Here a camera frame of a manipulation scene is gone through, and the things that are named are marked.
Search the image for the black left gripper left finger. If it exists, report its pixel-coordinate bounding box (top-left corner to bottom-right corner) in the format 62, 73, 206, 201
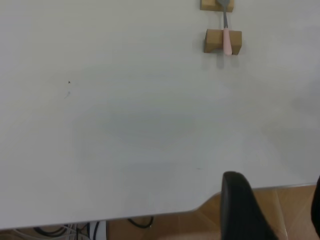
219, 170, 279, 240

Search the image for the black cable loop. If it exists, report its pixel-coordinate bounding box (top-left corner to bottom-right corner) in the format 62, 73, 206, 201
126, 216, 154, 229

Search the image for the flat wooden block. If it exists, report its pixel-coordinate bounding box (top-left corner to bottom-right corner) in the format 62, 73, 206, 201
199, 0, 235, 13

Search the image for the pink handled metal spoon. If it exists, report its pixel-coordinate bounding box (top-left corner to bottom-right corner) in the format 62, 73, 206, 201
216, 0, 234, 56

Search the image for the grey cable bundle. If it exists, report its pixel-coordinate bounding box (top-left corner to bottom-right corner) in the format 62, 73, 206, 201
13, 221, 91, 240

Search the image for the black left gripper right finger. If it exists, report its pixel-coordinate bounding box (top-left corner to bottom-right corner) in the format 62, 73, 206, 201
310, 175, 320, 238

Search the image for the notched wooden block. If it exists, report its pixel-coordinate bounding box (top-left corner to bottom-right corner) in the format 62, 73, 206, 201
204, 28, 243, 56

